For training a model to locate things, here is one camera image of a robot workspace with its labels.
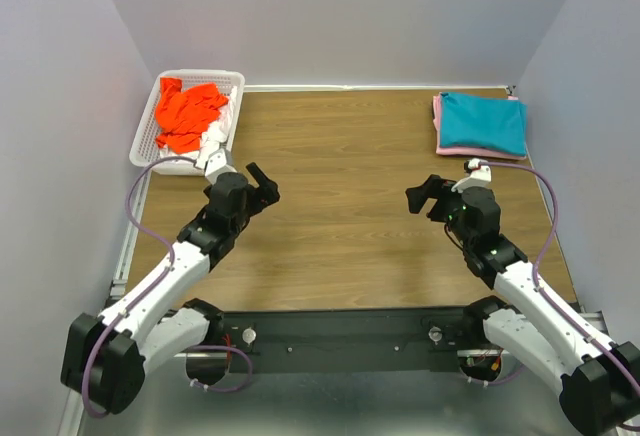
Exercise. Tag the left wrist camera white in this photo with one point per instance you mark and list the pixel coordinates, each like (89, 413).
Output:
(218, 163)

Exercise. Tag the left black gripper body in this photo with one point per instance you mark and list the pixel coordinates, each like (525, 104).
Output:
(253, 204)

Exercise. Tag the pink folded t shirt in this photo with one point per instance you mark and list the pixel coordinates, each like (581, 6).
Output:
(464, 150)

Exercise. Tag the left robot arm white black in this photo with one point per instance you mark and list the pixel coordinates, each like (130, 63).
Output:
(108, 357)

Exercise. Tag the white crumpled t shirt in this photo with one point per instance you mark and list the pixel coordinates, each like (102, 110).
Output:
(217, 134)

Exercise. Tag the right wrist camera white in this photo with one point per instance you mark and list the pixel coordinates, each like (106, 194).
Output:
(478, 174)

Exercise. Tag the white plastic laundry basket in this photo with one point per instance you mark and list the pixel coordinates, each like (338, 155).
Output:
(144, 149)

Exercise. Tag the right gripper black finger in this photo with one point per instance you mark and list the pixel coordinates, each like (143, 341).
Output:
(435, 184)
(418, 196)

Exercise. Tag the orange t shirt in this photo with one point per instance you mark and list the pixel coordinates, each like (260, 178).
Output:
(183, 116)

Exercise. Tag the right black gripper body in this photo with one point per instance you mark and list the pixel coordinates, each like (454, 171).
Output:
(448, 212)

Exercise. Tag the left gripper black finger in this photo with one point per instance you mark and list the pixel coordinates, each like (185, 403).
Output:
(269, 192)
(257, 174)

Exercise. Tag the teal folded t shirt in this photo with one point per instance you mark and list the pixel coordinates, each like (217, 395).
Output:
(497, 124)

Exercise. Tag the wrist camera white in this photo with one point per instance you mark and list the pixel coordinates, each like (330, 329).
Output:
(478, 174)
(218, 163)

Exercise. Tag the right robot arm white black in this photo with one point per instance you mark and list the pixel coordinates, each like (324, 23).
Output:
(595, 378)

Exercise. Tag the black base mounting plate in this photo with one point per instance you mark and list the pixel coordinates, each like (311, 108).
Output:
(439, 339)

